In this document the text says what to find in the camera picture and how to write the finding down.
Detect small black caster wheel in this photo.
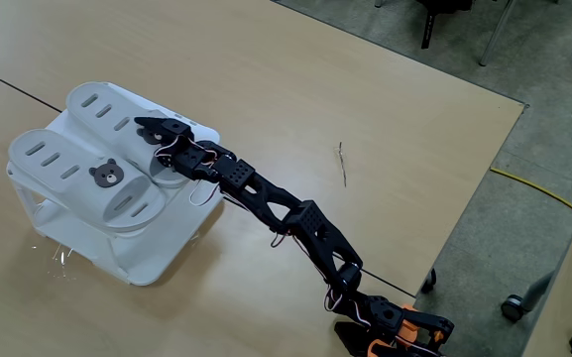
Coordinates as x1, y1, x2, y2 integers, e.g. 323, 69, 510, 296
419, 268, 438, 295

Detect white two-tier plastic box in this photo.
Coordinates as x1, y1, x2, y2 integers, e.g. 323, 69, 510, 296
6, 81, 226, 288

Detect yellow floor cable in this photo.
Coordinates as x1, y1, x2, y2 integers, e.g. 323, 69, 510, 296
489, 167, 572, 215

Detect grey table leg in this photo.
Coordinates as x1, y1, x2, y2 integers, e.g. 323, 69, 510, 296
520, 270, 557, 312

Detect black chair part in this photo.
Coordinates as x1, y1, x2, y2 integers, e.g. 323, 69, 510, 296
416, 0, 476, 51

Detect thin grey thread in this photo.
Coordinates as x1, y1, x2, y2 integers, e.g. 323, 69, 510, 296
335, 141, 349, 188

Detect white bear slipper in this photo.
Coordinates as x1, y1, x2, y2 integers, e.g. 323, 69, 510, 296
7, 128, 168, 233
65, 81, 192, 189

